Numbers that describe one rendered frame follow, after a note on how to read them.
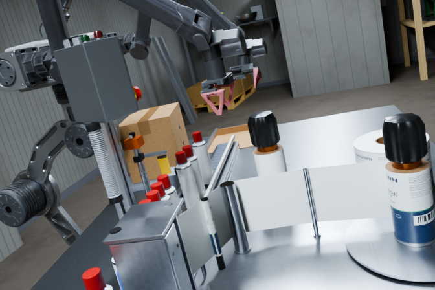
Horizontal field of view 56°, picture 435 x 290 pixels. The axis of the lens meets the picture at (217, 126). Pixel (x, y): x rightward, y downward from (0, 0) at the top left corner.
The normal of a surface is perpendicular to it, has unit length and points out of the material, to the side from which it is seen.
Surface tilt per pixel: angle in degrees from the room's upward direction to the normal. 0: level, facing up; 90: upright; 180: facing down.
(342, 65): 90
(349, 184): 90
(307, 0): 90
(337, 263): 0
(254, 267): 0
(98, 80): 90
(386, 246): 0
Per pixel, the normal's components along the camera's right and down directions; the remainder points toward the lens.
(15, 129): 0.93, -0.13
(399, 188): -0.76, 0.32
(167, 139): -0.04, 0.26
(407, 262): -0.22, -0.94
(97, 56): 0.69, 0.03
